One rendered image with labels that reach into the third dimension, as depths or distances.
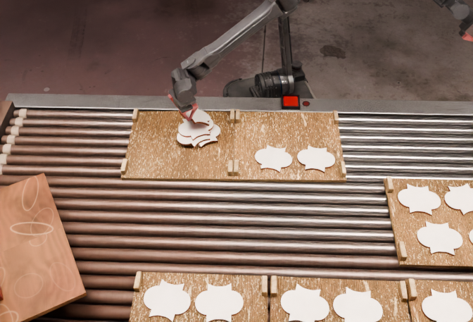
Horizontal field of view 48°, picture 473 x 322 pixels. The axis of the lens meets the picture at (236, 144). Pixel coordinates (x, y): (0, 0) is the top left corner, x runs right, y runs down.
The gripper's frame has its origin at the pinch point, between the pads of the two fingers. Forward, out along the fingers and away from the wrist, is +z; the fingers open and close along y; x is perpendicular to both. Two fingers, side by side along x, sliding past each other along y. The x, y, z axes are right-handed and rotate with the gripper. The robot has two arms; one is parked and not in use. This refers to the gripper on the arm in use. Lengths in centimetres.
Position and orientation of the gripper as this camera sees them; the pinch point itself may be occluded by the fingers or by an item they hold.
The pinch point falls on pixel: (184, 113)
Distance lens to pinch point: 199.2
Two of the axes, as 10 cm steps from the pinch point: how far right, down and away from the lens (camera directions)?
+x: 8.5, -4.1, 3.3
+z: 0.3, 6.7, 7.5
